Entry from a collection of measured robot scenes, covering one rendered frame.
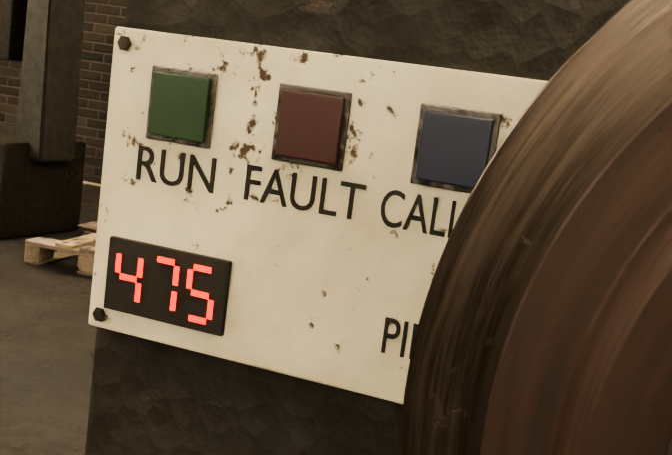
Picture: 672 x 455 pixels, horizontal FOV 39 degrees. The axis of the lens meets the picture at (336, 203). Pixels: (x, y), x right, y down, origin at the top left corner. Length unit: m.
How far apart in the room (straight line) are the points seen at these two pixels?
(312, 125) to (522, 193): 0.19
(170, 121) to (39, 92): 5.08
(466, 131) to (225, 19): 0.16
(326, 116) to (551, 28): 0.12
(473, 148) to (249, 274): 0.15
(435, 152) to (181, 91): 0.15
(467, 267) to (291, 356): 0.20
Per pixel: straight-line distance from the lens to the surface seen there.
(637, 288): 0.32
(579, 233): 0.33
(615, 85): 0.35
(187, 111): 0.54
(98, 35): 7.85
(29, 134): 5.68
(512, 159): 0.35
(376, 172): 0.50
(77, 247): 5.07
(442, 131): 0.49
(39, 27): 5.64
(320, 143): 0.51
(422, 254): 0.50
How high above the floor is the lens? 1.24
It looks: 9 degrees down
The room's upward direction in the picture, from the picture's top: 7 degrees clockwise
